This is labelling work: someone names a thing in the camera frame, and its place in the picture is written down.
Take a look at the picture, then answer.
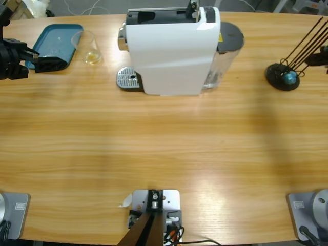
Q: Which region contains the white metal mount plate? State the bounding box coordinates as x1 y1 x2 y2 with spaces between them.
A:
131 189 181 243

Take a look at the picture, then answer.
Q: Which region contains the dark brown post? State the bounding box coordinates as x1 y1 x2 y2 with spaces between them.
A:
117 211 165 246

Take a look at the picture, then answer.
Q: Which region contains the white capsule coffee machine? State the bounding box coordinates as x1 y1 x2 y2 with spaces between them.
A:
117 0 221 97

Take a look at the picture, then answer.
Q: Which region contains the thin black cable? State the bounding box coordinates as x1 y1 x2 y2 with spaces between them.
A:
179 239 222 246

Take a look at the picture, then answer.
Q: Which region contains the blue coffee capsule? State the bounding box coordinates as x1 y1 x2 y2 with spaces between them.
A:
284 71 298 84

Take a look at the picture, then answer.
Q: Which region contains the white plastic stool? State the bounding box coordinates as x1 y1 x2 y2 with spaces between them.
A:
271 0 328 14

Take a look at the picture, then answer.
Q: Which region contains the black base cable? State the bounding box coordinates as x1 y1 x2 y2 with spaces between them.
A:
0 219 11 240
299 225 322 246

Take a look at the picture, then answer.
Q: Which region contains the teal plastic tray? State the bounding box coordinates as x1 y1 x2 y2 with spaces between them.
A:
25 24 85 70

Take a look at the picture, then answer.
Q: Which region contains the white floor cable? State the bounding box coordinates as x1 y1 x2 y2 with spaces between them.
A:
63 0 128 16

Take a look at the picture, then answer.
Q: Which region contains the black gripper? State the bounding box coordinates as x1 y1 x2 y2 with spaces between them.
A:
0 38 68 80

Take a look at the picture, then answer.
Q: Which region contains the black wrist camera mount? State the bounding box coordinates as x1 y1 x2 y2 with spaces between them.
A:
0 5 12 28

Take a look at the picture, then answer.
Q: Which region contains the black and orange cable bundle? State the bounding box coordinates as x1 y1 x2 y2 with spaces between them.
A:
163 224 186 246

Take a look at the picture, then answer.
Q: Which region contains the clear glass cup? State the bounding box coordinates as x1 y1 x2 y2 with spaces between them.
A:
71 30 103 66

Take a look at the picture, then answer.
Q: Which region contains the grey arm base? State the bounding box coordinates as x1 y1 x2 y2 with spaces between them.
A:
286 189 328 242
0 192 31 240

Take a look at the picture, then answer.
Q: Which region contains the black connector box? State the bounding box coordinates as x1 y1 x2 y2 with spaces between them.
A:
165 209 183 228

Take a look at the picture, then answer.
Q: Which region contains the white tape tag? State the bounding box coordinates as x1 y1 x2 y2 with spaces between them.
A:
117 193 133 208

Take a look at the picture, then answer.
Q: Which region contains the black wire capsule holder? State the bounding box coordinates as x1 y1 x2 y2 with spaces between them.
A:
265 16 328 92

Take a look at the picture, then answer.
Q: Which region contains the black post bracket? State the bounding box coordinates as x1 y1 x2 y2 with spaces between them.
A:
146 189 164 213

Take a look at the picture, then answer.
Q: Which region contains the brown cardboard box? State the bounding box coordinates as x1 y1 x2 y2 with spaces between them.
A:
0 0 24 22

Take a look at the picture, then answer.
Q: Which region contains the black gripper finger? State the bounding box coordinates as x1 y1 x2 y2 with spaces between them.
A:
305 59 328 67
305 51 328 61

